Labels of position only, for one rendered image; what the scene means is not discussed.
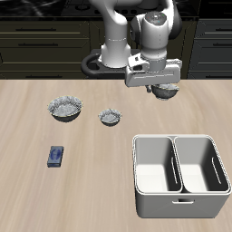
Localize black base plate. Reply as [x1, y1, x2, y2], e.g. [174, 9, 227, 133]
[81, 48, 143, 77]

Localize white two-bin basket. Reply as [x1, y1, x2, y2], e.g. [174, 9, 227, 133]
[131, 134, 232, 219]

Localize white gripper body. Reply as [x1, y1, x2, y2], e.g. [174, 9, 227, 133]
[124, 60, 183, 88]

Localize small blue box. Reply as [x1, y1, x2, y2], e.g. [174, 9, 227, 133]
[46, 145, 65, 169]

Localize dark kitchen cupboards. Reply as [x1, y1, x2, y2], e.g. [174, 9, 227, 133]
[0, 0, 232, 81]

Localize large grey speckled bowl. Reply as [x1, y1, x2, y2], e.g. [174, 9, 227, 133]
[47, 95, 84, 123]

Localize medium grey speckled bowl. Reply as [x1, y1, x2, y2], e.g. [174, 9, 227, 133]
[150, 83, 180, 101]

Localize small grey speckled bowl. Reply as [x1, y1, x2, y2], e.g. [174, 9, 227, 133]
[97, 108, 123, 127]

